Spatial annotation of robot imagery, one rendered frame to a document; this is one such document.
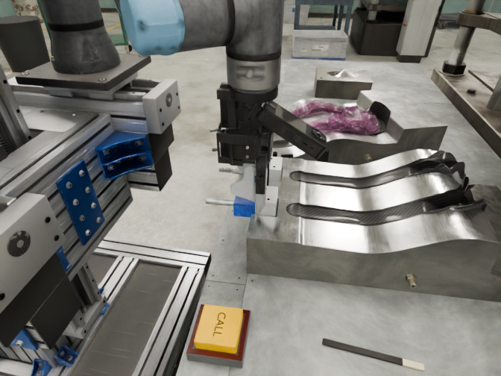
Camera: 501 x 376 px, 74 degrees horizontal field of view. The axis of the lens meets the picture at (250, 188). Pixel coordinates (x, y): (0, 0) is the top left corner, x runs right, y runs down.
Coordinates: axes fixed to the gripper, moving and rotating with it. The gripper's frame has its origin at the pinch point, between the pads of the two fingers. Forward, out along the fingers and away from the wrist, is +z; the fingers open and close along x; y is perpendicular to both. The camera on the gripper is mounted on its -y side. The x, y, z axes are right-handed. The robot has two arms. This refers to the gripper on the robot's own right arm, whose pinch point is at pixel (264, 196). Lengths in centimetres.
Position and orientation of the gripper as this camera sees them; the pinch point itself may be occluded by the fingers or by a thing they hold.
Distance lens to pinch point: 59.4
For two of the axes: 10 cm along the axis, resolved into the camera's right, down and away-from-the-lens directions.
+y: -9.9, -0.9, 1.1
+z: 0.0, 8.0, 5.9
